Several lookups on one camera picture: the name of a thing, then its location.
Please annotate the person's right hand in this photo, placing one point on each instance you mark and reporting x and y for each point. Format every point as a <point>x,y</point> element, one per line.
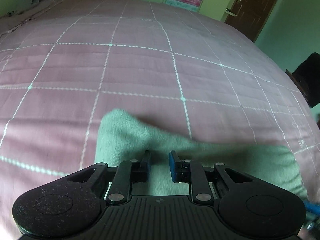
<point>310,231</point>

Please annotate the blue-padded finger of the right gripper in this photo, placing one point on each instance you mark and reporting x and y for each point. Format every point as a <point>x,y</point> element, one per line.
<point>312,212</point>

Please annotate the pink checked bedsheet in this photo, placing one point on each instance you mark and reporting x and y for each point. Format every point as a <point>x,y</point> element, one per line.
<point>183,72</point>

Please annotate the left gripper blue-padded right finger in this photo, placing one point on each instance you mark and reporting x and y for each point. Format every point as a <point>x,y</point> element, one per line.
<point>206,184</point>

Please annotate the dark brown wooden door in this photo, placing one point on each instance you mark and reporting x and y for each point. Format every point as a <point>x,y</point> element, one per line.
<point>250,16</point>

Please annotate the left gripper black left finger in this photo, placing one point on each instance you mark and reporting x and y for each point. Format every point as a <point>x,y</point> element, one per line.
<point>114,183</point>

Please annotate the black chair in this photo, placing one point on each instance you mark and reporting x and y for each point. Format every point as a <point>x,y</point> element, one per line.
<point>306,78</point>

